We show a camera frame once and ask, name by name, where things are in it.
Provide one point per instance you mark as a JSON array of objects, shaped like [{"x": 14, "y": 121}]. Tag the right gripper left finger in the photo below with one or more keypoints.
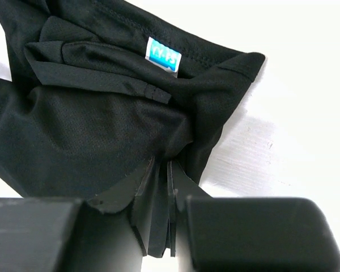
[{"x": 134, "y": 194}]

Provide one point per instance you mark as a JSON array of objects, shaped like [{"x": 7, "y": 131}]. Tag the black t shirt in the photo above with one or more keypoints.
[{"x": 100, "y": 86}]

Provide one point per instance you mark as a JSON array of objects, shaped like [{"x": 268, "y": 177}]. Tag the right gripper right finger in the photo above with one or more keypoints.
[{"x": 188, "y": 208}]

